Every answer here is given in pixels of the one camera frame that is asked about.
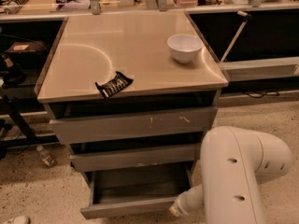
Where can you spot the grey middle drawer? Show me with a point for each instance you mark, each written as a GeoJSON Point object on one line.
{"type": "Point", "coordinates": [138, 157]}

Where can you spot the black snack wrapper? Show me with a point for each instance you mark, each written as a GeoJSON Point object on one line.
{"type": "Point", "coordinates": [118, 83]}

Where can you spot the white shoe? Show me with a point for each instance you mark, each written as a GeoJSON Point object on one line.
{"type": "Point", "coordinates": [18, 220]}

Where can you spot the grey bottom drawer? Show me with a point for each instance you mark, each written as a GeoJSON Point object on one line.
{"type": "Point", "coordinates": [136, 190]}

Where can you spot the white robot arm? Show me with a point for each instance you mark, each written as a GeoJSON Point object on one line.
{"type": "Point", "coordinates": [234, 162]}

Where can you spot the grey drawer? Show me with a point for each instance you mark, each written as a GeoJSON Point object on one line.
{"type": "Point", "coordinates": [138, 157]}
{"type": "Point", "coordinates": [136, 190]}
{"type": "Point", "coordinates": [133, 125]}

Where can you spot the white bowl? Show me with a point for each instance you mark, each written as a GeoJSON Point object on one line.
{"type": "Point", "coordinates": [184, 48]}

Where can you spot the grey drawer cabinet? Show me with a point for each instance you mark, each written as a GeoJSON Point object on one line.
{"type": "Point", "coordinates": [91, 49]}

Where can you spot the black stand leg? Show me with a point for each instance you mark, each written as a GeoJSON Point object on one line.
{"type": "Point", "coordinates": [30, 137]}

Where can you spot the black bag with label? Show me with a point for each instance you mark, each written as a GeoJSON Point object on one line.
{"type": "Point", "coordinates": [29, 54]}

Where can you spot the grey top drawer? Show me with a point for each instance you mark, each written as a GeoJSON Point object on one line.
{"type": "Point", "coordinates": [133, 125]}

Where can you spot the plastic water bottle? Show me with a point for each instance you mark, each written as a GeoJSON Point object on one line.
{"type": "Point", "coordinates": [46, 156]}

